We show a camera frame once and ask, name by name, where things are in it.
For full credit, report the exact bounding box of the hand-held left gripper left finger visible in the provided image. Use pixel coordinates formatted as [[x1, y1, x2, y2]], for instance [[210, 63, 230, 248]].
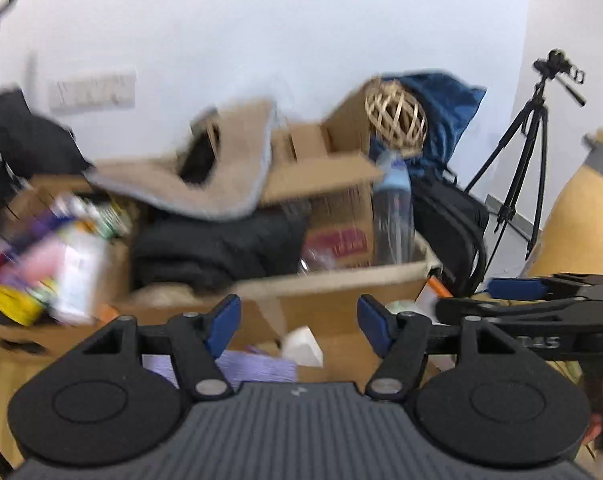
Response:
[[56, 294, 242, 402]]

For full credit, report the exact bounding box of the clear water bottle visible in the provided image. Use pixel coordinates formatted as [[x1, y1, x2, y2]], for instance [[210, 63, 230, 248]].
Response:
[[371, 150, 415, 266]]

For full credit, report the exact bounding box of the yellow packet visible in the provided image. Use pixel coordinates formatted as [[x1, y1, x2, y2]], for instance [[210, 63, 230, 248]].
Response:
[[0, 280, 42, 326]]

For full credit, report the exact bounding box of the black camera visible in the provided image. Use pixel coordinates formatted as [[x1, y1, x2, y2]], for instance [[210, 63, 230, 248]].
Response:
[[533, 49, 586, 106]]

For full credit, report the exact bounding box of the plain brown cardboard box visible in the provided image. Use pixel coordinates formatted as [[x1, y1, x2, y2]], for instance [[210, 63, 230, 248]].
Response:
[[0, 175, 132, 466]]

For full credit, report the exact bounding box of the blue cloth bag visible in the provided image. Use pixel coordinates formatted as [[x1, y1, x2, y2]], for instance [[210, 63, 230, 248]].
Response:
[[369, 71, 487, 171]]

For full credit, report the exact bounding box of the beige padded mat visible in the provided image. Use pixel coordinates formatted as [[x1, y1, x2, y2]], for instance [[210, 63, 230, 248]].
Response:
[[84, 99, 277, 221]]

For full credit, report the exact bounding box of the white sponge block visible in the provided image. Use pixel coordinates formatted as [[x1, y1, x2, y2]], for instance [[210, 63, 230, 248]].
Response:
[[282, 326, 325, 367]]

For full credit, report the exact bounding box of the orange and white cardboard box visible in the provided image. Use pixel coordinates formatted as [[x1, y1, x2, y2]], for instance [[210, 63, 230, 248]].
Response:
[[112, 232, 455, 396]]

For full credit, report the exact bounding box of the black bag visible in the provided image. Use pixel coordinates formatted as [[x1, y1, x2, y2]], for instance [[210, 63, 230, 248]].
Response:
[[0, 89, 95, 181]]

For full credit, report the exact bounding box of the black dark cloth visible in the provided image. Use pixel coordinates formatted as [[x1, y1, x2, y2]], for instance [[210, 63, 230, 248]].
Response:
[[130, 210, 312, 293]]

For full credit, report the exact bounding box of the white plastic container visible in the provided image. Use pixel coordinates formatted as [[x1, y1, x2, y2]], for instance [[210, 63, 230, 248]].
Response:
[[52, 232, 110, 326]]

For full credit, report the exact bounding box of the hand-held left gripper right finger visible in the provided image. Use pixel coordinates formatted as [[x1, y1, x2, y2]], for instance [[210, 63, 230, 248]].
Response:
[[357, 294, 537, 402]]

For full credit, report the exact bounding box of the wicker ball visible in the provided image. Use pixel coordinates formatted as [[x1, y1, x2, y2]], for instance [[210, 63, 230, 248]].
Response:
[[364, 77, 429, 153]]

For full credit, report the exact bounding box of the black suitcase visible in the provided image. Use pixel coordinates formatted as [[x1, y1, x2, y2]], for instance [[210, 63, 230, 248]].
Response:
[[409, 167, 489, 298]]

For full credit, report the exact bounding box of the beige rolled mat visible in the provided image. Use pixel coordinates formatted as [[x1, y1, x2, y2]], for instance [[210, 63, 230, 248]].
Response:
[[524, 129, 603, 281]]

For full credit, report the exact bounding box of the black tripod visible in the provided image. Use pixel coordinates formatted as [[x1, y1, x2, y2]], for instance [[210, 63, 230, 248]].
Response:
[[464, 72, 549, 261]]

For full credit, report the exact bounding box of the white wall socket panel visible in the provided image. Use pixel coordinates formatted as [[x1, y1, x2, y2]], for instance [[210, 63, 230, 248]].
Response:
[[49, 72, 136, 113]]

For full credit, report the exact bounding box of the purple knitted cloth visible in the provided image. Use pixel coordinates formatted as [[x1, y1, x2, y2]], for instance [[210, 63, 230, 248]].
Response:
[[142, 345, 297, 391]]

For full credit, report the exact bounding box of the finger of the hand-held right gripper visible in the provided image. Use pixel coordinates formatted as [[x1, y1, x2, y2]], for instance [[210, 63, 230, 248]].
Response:
[[434, 296, 603, 335], [486, 272, 603, 311]]

